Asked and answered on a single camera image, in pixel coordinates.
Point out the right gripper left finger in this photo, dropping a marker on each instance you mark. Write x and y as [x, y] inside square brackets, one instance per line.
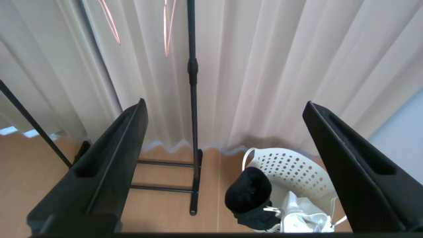
[82, 198]

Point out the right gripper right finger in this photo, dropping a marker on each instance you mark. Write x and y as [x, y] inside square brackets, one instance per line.
[373, 205]

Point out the black shorts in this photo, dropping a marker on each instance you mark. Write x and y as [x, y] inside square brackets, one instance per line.
[248, 191]

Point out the white laundry basket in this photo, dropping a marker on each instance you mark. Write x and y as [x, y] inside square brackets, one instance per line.
[291, 162]

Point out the black clothes rack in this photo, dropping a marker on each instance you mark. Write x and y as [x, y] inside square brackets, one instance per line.
[193, 99]

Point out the white garment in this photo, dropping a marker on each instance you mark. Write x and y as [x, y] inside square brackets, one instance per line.
[297, 213]

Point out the beige curtain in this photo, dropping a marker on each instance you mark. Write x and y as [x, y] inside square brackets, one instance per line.
[264, 66]

